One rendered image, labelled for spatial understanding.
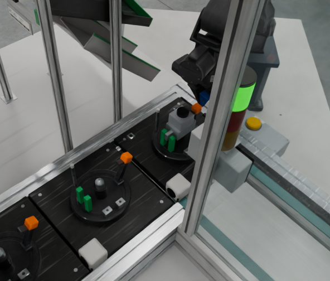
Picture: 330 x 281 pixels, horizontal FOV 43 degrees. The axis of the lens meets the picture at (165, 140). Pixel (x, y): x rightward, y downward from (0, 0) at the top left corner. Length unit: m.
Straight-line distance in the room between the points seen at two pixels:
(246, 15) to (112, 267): 0.61
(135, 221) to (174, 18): 0.95
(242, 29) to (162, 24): 1.14
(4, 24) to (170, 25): 1.75
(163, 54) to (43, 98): 0.45
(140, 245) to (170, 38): 0.87
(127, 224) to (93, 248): 0.10
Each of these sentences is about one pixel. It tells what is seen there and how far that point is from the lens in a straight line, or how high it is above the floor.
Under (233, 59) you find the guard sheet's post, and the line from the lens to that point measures 0.56.
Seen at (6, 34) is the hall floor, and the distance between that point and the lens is 3.10.
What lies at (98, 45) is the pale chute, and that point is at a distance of 1.03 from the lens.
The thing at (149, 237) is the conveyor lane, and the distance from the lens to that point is 0.97.
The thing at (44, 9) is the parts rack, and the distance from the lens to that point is 0.84.
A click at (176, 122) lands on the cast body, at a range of 1.00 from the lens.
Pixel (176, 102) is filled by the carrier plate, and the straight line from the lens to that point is 1.19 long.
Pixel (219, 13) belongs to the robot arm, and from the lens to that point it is 0.88.
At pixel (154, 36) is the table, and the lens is 1.59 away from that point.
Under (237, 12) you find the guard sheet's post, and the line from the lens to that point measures 0.53.
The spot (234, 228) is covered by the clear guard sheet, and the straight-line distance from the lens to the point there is 0.82.
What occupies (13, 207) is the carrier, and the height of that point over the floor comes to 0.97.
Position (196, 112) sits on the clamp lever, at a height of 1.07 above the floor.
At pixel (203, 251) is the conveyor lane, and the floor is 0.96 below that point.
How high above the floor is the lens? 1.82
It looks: 51 degrees down
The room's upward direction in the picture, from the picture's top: 7 degrees clockwise
